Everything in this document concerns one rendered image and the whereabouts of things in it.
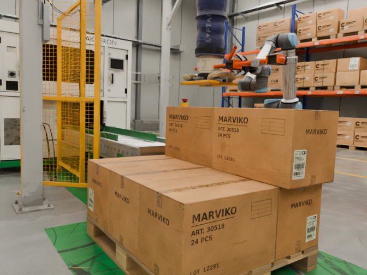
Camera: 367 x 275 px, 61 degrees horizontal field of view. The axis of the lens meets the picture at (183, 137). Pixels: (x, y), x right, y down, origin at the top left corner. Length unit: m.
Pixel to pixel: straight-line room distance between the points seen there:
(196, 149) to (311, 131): 0.81
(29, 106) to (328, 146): 2.35
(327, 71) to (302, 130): 8.26
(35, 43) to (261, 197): 2.28
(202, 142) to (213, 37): 0.76
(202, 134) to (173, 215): 0.89
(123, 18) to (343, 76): 8.03
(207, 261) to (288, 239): 0.57
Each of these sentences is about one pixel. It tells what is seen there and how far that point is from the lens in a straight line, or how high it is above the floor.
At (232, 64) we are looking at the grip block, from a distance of 2.19.
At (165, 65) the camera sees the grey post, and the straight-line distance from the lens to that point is 6.02.
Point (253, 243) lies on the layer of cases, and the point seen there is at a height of 0.28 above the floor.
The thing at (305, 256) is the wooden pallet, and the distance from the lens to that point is 2.05.
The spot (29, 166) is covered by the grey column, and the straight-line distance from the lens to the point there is 3.06.
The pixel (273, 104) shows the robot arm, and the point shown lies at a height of 1.00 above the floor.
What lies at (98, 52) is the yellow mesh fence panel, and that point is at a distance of 3.26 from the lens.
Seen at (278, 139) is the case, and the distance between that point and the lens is 1.67.
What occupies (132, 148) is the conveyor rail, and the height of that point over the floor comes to 0.58.
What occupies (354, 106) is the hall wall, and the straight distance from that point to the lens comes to 10.89.
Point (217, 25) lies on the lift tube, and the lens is 2.38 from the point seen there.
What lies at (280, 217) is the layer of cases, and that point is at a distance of 1.76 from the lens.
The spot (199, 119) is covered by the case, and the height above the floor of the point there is 0.86.
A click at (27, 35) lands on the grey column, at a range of 3.06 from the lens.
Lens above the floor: 0.92
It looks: 5 degrees down
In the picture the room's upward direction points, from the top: 2 degrees clockwise
